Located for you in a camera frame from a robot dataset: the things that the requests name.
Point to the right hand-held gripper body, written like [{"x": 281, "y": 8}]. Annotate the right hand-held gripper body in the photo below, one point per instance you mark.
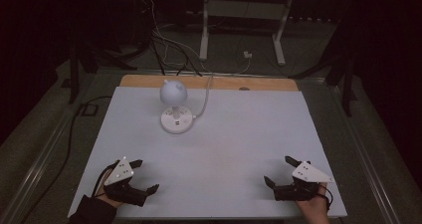
[{"x": 308, "y": 176}]

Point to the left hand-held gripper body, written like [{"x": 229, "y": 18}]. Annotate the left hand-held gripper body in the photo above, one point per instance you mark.
[{"x": 120, "y": 175}]

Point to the person's left hand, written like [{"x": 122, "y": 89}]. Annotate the person's left hand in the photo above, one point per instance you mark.
[{"x": 106, "y": 199}]

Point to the person's right hand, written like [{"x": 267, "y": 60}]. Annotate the person's right hand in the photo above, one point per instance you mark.
[{"x": 314, "y": 206}]

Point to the white table cover sheet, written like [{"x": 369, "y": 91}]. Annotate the white table cover sheet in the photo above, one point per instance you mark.
[{"x": 212, "y": 151}]

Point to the white round-head desk lamp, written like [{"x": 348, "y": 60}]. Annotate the white round-head desk lamp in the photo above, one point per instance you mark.
[{"x": 174, "y": 109}]

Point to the black tripod stand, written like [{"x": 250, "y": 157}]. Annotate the black tripod stand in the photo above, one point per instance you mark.
[
  {"x": 81, "y": 68},
  {"x": 341, "y": 74}
]

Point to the white plug adapter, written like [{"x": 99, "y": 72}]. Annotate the white plug adapter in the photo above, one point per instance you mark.
[{"x": 247, "y": 54}]

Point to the white metal stand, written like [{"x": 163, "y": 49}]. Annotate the white metal stand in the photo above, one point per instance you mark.
[{"x": 244, "y": 16}]

